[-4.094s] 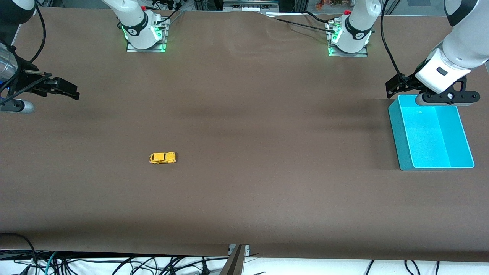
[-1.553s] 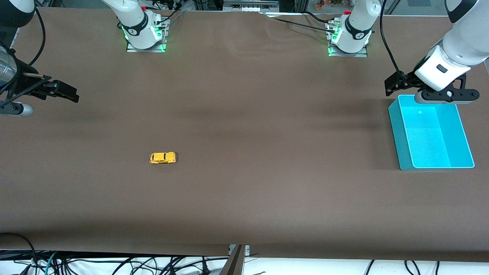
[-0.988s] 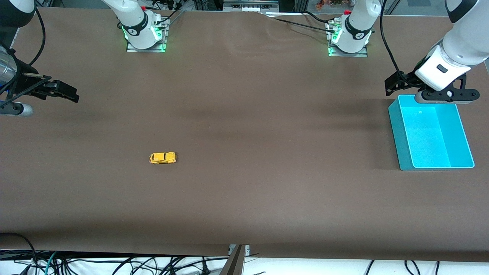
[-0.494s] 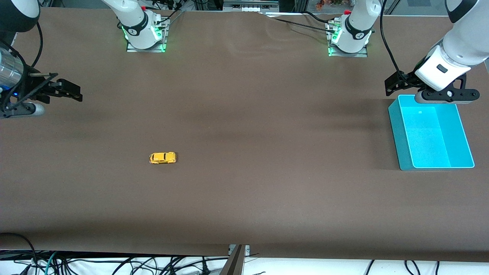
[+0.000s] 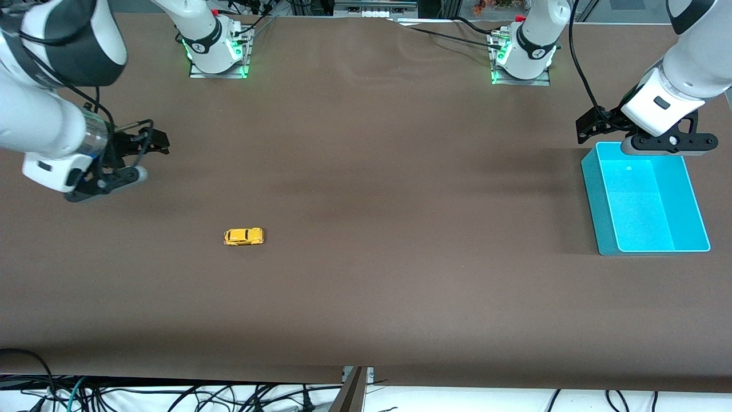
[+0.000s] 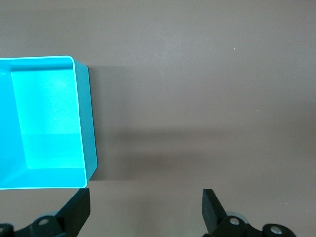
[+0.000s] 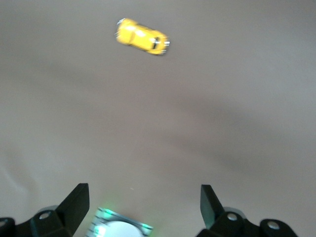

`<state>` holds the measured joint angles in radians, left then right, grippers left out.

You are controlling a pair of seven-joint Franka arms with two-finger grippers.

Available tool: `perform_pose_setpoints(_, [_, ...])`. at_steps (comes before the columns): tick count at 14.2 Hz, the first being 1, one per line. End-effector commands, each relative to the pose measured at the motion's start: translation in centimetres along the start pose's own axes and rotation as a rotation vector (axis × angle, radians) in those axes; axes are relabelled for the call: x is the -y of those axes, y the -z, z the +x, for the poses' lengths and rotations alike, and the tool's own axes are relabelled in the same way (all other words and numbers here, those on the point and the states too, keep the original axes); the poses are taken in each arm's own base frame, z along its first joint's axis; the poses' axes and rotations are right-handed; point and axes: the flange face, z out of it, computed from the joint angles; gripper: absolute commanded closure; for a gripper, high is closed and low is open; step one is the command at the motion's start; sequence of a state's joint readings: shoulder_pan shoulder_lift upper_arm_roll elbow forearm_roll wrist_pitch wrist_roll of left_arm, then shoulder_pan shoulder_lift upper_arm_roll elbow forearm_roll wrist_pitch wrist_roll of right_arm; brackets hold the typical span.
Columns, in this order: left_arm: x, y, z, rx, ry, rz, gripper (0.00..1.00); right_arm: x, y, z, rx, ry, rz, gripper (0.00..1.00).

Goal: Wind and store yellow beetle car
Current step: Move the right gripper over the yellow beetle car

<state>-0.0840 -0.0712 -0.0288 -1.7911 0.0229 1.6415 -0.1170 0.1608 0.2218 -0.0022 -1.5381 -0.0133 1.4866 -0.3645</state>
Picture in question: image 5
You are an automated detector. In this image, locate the yellow toy beetle car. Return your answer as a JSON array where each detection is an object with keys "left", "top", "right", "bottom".
[{"left": 223, "top": 227, "right": 265, "bottom": 247}]

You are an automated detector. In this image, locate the turquoise plastic bin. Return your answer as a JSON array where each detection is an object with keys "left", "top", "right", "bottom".
[{"left": 581, "top": 141, "right": 711, "bottom": 256}]

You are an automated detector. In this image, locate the orange toy clutter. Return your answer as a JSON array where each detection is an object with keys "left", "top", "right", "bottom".
[{"left": 472, "top": 0, "right": 515, "bottom": 15}]

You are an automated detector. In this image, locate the white power strip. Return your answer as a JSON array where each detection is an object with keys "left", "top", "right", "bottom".
[{"left": 333, "top": 0, "right": 418, "bottom": 18}]

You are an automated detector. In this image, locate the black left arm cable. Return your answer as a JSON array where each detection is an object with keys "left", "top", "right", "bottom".
[{"left": 569, "top": 0, "right": 607, "bottom": 121}]

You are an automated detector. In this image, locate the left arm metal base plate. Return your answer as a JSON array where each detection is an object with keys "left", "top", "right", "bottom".
[{"left": 489, "top": 31, "right": 551, "bottom": 86}]

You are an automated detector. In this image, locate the short black tabletop cable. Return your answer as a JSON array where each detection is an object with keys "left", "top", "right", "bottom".
[{"left": 455, "top": 16, "right": 504, "bottom": 35}]

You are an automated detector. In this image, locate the black base cable bundle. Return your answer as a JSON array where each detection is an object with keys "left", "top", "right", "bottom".
[{"left": 232, "top": 0, "right": 278, "bottom": 38}]

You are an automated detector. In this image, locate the long black tabletop cable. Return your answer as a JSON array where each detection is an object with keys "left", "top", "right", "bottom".
[{"left": 400, "top": 23, "right": 507, "bottom": 49}]

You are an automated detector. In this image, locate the black looped floor cable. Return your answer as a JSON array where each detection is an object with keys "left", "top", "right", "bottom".
[{"left": 0, "top": 348, "right": 58, "bottom": 401}]

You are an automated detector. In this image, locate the teal floor cable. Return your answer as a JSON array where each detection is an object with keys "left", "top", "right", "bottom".
[{"left": 67, "top": 376, "right": 87, "bottom": 412}]

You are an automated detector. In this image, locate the dark frame post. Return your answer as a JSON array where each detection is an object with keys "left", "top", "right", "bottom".
[{"left": 329, "top": 366, "right": 367, "bottom": 412}]

